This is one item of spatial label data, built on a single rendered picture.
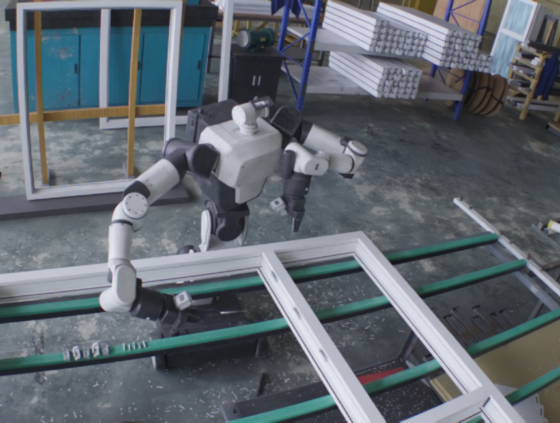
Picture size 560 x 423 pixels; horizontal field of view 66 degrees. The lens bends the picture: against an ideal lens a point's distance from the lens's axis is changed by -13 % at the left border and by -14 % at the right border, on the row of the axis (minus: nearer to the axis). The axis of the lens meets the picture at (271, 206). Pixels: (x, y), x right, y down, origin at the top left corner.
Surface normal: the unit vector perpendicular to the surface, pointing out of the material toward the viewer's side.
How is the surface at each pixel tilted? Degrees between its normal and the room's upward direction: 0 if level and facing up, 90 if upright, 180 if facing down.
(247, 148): 54
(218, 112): 10
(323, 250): 90
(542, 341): 0
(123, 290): 42
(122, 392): 0
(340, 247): 90
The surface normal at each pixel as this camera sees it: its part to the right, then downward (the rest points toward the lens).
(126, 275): 0.64, -0.35
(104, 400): 0.15, -0.84
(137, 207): 0.40, -0.40
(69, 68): 0.39, 0.54
